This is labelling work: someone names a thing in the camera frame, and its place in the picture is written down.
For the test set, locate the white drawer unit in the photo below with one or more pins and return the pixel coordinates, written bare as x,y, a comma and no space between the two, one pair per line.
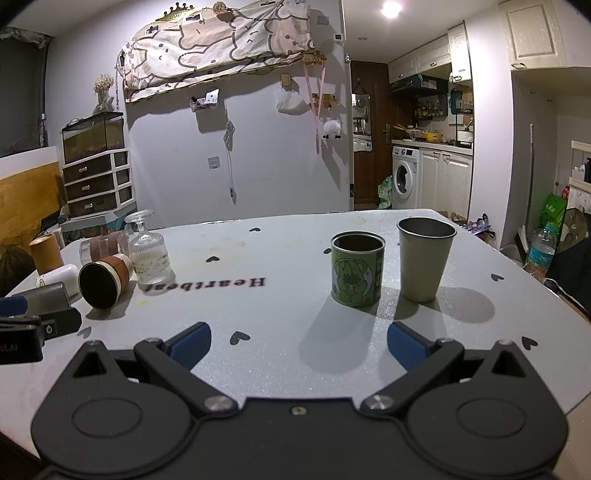
97,184

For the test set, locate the white rounded container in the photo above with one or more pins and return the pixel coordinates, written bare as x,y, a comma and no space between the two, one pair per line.
62,276

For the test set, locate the white kitchen counter cabinet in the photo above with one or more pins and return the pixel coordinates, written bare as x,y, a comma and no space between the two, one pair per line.
445,182

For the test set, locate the wall mirror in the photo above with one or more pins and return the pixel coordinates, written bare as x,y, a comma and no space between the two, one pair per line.
362,122

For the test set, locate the brown wooden door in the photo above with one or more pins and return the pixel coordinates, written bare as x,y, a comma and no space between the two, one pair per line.
371,166

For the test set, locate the wooden cylinder container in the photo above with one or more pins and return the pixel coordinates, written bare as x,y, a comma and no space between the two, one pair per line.
46,254

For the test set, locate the printed cartoon cloth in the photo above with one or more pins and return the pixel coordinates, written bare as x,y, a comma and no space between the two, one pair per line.
217,46

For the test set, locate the brown and white cup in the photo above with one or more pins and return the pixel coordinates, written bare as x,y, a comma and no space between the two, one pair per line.
104,281

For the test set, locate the green patterned bag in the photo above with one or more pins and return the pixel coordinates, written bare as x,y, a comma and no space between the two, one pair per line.
385,191

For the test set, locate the ribbed brown glass cup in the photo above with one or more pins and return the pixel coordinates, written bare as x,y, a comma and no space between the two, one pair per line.
104,247

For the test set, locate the clear glass bottle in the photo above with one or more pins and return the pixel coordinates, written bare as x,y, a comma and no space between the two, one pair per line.
150,258

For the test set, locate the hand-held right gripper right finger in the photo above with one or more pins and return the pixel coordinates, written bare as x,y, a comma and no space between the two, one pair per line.
406,347

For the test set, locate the white broom stick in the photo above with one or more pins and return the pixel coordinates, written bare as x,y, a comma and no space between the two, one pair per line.
530,184

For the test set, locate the clear plastic water bottle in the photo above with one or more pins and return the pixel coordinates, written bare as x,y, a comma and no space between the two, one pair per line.
541,254

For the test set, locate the white upper wall cabinet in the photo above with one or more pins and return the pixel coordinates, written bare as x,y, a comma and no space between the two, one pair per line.
538,34

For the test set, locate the dried flowers vase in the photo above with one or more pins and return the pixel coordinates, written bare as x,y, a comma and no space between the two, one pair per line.
104,90

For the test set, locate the ceiling light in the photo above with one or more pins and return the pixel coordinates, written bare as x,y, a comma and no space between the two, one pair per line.
391,8

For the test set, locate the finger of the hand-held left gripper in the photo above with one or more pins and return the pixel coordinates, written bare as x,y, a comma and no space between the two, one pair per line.
60,323
11,306

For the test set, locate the white plastic bag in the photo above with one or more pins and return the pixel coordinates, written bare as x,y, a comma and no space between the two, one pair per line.
292,101

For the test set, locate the green shopping bag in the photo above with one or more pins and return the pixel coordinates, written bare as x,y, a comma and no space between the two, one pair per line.
554,210

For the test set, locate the black garbage bag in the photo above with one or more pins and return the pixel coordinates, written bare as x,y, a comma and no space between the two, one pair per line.
16,270

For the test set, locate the glass fish tank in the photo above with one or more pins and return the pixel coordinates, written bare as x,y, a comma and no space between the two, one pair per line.
92,138

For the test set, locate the white plush sheep toy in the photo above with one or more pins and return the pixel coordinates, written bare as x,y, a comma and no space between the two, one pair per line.
331,129

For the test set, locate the white washing machine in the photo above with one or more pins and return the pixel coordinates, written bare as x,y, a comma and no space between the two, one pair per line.
405,177

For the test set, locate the green printed can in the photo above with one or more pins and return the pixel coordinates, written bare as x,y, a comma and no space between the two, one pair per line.
358,272

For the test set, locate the white wall socket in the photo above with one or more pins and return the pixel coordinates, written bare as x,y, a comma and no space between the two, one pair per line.
214,163

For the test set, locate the grey metal cup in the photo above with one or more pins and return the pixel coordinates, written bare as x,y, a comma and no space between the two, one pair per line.
425,263

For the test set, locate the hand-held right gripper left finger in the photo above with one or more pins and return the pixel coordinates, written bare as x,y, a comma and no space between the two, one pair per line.
191,345

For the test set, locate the grey box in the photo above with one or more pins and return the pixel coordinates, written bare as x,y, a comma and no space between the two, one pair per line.
44,297

